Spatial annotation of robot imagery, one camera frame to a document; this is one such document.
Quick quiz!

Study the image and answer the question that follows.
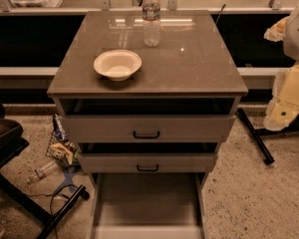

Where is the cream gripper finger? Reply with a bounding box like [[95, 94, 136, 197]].
[[264, 17, 288, 42]]

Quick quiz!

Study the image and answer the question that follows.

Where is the clear plastic water bottle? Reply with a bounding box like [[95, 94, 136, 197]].
[[142, 0, 160, 47]]

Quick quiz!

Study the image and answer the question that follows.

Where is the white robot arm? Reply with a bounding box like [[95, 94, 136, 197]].
[[263, 4, 299, 131]]

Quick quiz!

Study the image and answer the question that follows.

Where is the grey drawer cabinet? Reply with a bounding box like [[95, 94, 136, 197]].
[[46, 9, 249, 239]]

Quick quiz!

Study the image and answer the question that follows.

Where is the grey top drawer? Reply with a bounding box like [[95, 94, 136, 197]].
[[62, 116, 235, 143]]

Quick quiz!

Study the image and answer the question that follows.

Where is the grey open bottom drawer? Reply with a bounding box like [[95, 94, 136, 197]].
[[88, 173, 207, 239]]

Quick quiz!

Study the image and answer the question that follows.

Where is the grey middle drawer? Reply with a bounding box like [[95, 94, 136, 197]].
[[79, 153, 217, 173]]

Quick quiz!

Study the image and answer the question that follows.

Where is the empty bottle on floor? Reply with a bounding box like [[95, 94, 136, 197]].
[[27, 161, 58, 184]]

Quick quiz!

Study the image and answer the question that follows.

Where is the black stand leg right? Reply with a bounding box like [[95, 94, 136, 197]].
[[236, 109, 299, 165]]

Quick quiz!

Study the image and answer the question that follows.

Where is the white paper bowl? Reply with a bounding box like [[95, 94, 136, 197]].
[[94, 50, 142, 82]]

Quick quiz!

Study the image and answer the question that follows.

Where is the blue tape cross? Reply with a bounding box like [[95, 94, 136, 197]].
[[54, 166, 81, 193]]

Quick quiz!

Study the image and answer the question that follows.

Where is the black chair with base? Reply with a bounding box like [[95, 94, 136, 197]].
[[0, 104, 92, 239]]

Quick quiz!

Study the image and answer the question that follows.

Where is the wire basket with snacks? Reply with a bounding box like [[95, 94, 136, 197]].
[[48, 115, 80, 167]]

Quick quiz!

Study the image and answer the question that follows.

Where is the black cable on floor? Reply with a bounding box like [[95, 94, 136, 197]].
[[25, 183, 80, 239]]

